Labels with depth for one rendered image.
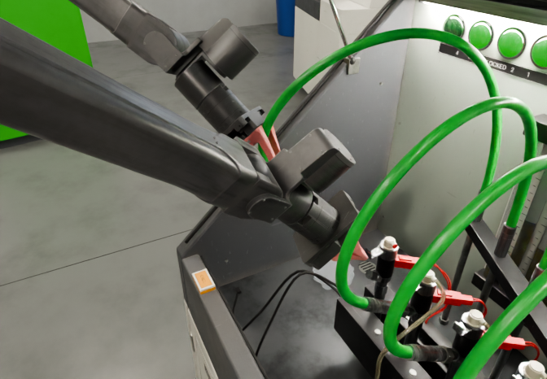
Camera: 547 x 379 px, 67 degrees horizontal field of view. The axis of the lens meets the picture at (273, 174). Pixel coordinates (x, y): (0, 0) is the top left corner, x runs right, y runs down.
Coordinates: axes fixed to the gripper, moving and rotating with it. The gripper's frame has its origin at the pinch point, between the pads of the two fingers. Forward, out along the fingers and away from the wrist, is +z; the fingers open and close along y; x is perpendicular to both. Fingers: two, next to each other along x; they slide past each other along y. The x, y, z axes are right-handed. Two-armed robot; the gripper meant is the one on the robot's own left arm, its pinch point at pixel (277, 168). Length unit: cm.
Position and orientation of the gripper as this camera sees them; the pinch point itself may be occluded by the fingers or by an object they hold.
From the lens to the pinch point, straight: 63.3
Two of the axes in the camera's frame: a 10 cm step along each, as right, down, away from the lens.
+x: -6.9, 6.1, 3.8
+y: 2.4, -3.0, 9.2
